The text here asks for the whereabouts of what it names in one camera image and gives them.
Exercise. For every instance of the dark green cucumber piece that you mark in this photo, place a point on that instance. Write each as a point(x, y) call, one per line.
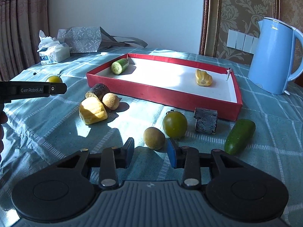
point(239, 136)

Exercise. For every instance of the dark eggplant piece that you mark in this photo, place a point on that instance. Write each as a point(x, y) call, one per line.
point(100, 90)
point(205, 121)

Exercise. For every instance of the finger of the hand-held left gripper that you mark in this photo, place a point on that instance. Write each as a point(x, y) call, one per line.
point(58, 88)

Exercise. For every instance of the teal plaid blanket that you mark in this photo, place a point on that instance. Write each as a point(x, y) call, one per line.
point(59, 127)

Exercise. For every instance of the light green cut cucumber piece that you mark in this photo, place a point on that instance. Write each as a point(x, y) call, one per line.
point(120, 65)

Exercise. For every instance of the red cardboard tray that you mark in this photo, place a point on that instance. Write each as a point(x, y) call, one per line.
point(153, 92)

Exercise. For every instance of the grey patterned bag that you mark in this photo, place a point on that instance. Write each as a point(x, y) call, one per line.
point(82, 40)

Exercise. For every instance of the blue electric kettle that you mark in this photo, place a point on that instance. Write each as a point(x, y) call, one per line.
point(269, 56)

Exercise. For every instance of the brown potato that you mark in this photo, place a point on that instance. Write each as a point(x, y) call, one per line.
point(110, 101)

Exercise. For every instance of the yellow star fruit piece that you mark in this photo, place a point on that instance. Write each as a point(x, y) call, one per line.
point(203, 78)
point(92, 110)

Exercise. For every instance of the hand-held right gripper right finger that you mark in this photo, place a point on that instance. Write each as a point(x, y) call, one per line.
point(171, 153)

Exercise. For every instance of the brown curtain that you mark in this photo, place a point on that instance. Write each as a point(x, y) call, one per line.
point(21, 28)

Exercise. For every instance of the ornate wooden wall frame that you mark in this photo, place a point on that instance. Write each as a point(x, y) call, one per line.
point(206, 16)

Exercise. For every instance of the person's left hand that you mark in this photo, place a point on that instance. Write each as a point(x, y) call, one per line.
point(2, 118)

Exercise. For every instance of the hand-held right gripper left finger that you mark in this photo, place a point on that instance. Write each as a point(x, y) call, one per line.
point(130, 150)

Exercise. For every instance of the dark green tomato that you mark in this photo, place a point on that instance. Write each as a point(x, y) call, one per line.
point(174, 124)

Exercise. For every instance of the small metal pin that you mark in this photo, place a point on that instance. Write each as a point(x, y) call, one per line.
point(228, 73)

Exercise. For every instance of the white tissue pack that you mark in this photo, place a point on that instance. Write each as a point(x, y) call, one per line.
point(55, 53)

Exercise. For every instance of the white wall switch panel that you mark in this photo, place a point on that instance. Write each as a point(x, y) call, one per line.
point(236, 39)

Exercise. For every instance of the yellow-green tomato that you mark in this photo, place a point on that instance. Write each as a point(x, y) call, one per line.
point(54, 79)

